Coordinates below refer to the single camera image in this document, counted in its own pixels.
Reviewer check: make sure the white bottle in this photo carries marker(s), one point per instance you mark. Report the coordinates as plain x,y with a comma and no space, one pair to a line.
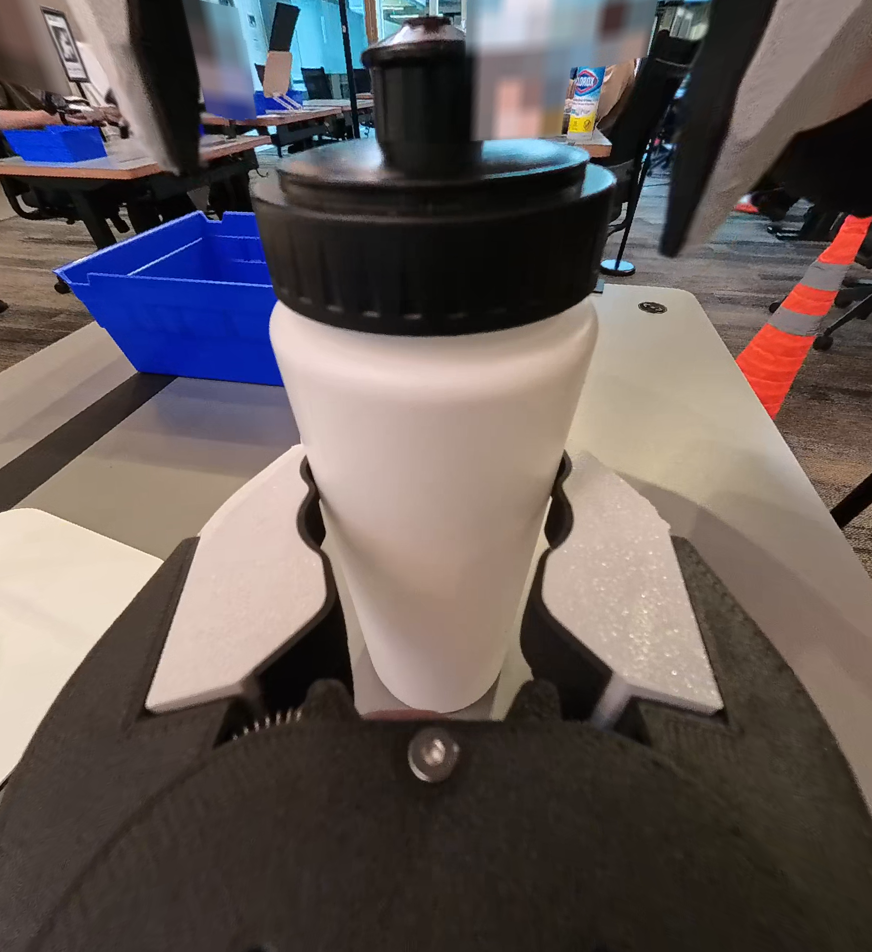
436,476

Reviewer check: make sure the white wipes canister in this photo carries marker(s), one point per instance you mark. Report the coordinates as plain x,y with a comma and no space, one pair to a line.
584,101

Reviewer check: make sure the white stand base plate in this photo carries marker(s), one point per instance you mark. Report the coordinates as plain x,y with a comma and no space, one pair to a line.
49,595

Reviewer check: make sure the wooden top desk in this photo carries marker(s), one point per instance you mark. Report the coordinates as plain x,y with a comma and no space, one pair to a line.
588,143
94,164

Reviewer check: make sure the printed tag sign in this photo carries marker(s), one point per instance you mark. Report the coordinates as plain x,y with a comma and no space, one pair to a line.
64,45

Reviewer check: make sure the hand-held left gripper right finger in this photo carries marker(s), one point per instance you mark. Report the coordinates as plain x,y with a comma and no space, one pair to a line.
630,595

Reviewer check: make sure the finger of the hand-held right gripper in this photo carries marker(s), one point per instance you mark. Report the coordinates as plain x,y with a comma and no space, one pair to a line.
146,60
808,75

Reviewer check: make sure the black round base pole stand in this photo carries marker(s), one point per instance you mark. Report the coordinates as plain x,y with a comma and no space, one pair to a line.
618,268

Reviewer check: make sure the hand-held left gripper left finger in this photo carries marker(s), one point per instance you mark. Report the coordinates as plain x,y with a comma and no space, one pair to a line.
243,610

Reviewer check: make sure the small blue plastic bin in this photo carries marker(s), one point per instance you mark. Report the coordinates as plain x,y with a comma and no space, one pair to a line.
52,145

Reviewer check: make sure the orange traffic cone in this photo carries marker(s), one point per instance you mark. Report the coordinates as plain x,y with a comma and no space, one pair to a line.
801,320

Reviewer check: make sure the black bottle lid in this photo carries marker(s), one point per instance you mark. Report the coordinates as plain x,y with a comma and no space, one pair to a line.
436,246

